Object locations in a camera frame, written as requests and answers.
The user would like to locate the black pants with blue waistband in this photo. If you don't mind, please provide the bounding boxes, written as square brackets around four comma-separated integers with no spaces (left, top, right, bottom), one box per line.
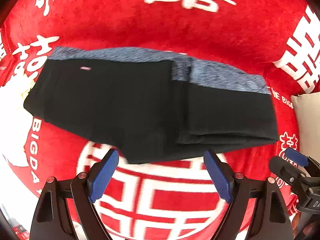
[24,47,278,164]

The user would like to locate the person's hand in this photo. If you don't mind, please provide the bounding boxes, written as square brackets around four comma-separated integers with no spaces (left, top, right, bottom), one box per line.
[291,212,319,239]

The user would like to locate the beige pillow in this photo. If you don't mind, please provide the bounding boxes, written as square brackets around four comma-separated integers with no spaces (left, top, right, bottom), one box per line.
[291,92,320,161]

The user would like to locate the red blanket with white characters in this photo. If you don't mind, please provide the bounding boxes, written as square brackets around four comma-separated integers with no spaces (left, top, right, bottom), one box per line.
[1,0,319,239]

